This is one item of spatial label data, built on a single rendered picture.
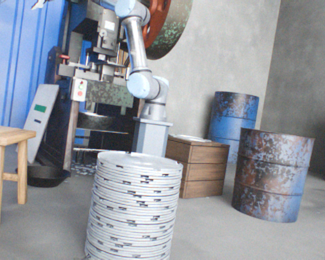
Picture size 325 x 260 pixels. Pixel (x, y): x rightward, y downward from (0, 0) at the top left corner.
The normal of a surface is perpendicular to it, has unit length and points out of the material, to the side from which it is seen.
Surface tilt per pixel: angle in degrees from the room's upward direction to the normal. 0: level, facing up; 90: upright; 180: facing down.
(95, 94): 90
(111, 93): 90
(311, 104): 90
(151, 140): 90
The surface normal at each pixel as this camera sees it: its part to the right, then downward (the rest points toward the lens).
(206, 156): 0.64, 0.14
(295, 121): -0.83, -0.09
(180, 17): 0.47, 0.45
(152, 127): 0.29, 0.10
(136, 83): -0.49, 0.10
